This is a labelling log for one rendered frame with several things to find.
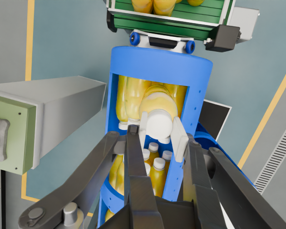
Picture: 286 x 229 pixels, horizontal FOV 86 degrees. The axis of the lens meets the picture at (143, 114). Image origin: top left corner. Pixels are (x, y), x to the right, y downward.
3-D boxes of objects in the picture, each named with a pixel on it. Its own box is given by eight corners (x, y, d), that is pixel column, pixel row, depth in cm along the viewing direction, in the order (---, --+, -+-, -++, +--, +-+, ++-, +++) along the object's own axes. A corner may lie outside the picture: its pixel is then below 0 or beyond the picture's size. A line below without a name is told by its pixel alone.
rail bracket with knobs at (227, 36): (199, 49, 61) (207, 46, 51) (203, 29, 59) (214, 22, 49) (223, 53, 61) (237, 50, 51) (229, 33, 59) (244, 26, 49)
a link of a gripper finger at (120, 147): (135, 158, 15) (103, 153, 15) (138, 135, 19) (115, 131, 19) (136, 144, 14) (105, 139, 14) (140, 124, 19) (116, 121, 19)
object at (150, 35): (148, 47, 59) (147, 41, 47) (149, 40, 58) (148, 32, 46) (174, 51, 59) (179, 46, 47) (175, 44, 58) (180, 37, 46)
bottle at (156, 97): (143, 109, 42) (135, 141, 25) (144, 83, 40) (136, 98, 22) (168, 111, 42) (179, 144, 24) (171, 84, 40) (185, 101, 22)
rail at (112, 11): (110, 13, 55) (108, 10, 52) (110, 10, 54) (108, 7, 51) (221, 29, 54) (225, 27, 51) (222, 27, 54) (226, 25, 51)
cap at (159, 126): (145, 132, 24) (144, 137, 22) (146, 108, 23) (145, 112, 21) (170, 134, 24) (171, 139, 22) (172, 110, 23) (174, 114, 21)
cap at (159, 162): (151, 166, 52) (152, 162, 51) (155, 161, 55) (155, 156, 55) (163, 171, 50) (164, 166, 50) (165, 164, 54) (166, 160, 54)
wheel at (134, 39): (134, 44, 54) (139, 46, 55) (135, 30, 52) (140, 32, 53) (128, 45, 57) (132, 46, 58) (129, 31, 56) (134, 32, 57)
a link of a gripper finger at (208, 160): (190, 153, 14) (223, 159, 14) (181, 131, 19) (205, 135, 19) (186, 166, 14) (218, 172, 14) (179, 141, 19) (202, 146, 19)
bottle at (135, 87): (160, 61, 42) (149, 123, 47) (145, 59, 48) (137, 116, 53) (138, 56, 38) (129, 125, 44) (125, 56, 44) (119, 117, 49)
